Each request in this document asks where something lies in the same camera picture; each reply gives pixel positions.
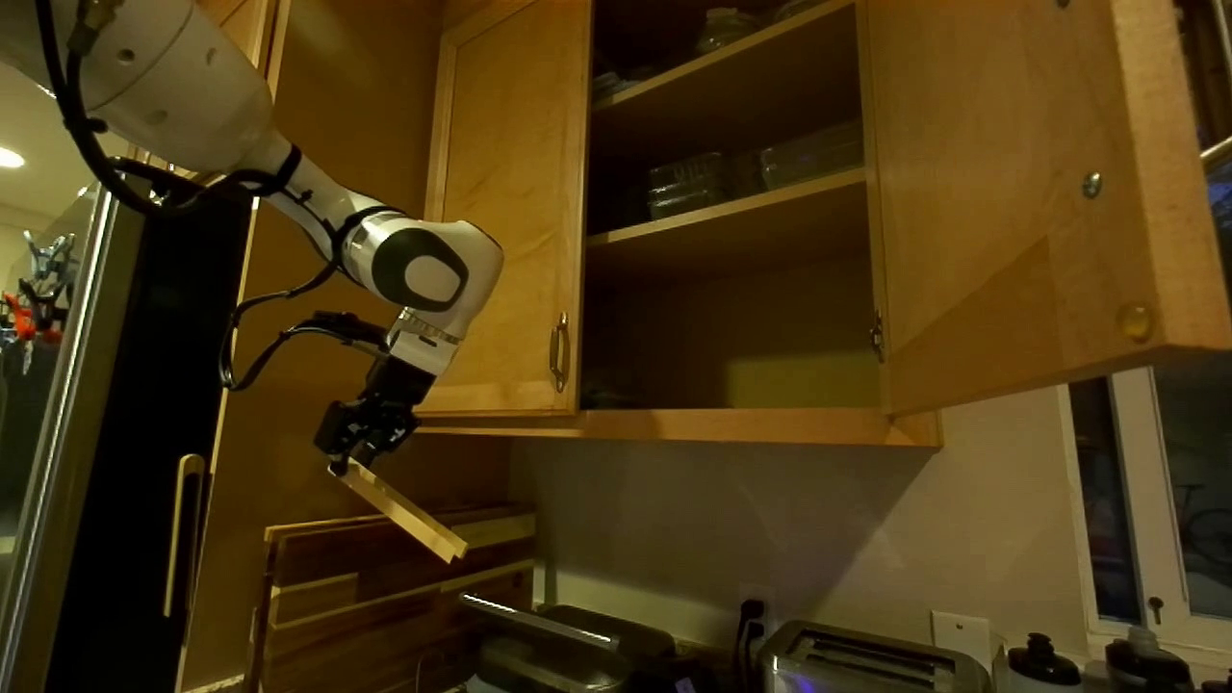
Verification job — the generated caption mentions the metal cabinet door handle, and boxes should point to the metal cabinet door handle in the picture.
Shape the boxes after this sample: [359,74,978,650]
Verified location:
[547,315,579,390]

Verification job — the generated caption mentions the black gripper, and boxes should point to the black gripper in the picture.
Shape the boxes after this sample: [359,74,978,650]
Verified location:
[312,351,434,472]

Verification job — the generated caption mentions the white wall outlet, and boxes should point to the white wall outlet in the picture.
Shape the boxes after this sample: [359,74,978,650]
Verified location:
[730,580,783,646]

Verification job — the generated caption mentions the silver toaster oven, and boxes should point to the silver toaster oven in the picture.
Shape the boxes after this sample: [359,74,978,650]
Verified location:
[458,589,705,693]

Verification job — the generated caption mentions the wooden cabinet door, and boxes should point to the wooden cabinet door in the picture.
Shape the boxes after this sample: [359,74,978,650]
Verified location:
[414,0,595,427]
[855,0,1232,419]

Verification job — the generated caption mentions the wooden wall cabinet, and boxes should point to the wooden wall cabinet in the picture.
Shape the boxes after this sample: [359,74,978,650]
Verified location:
[408,0,948,450]

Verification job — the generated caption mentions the black power plug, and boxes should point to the black power plug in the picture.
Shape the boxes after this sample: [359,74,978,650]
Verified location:
[728,598,771,693]

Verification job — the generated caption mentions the kitchen window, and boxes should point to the kitchen window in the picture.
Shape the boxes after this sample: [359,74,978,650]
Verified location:
[1060,355,1232,646]

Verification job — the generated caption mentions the dark wooden cutting board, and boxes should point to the dark wooden cutting board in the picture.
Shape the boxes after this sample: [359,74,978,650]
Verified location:
[254,509,543,693]

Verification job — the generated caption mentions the light wooden cutting board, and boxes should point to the light wooden cutting board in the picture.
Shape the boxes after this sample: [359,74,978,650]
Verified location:
[439,509,543,559]

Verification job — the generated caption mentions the stainless steel refrigerator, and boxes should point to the stainless steel refrigerator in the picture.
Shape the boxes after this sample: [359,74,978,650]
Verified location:
[0,177,260,693]

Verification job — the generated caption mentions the white wall switch plate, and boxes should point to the white wall switch plate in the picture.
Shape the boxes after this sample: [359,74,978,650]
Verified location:
[929,604,1000,667]

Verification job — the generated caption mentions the clear glassware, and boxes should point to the clear glassware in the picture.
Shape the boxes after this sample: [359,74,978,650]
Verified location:
[697,0,826,57]

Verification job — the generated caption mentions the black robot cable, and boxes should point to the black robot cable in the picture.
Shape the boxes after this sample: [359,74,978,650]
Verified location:
[32,0,391,396]

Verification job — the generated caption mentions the silver toaster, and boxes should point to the silver toaster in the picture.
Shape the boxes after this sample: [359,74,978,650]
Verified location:
[751,617,993,693]

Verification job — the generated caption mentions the wooden side panel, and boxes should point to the wooden side panel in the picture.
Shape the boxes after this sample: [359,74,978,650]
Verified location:
[174,0,515,693]

